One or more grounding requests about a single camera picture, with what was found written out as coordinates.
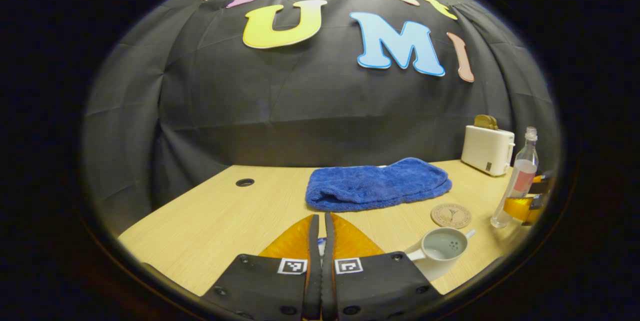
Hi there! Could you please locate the clear water bottle pink label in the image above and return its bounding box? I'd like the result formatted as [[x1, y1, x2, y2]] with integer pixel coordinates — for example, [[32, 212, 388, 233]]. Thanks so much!
[[490, 127, 540, 229]]

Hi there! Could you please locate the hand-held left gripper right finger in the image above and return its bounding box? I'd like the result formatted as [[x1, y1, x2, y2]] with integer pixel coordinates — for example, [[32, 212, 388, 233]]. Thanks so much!
[[321, 212, 443, 321]]

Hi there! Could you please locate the blue towel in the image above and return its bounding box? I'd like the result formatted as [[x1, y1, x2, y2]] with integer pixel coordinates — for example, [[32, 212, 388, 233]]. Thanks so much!
[[305, 157, 453, 213]]

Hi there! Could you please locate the white ceramic teacup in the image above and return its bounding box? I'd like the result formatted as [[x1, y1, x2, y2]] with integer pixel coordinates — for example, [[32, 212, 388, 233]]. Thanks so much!
[[406, 227, 477, 282]]

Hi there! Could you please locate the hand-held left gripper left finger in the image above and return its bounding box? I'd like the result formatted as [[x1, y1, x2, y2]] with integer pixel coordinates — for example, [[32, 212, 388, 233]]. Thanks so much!
[[200, 213, 321, 321]]

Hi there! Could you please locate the white toaster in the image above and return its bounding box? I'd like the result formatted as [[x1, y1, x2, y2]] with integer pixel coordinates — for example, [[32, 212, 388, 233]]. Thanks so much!
[[460, 124, 516, 177]]

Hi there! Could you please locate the round cork coaster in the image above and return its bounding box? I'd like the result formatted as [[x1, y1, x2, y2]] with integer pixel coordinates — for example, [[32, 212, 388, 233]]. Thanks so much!
[[431, 203, 472, 230]]

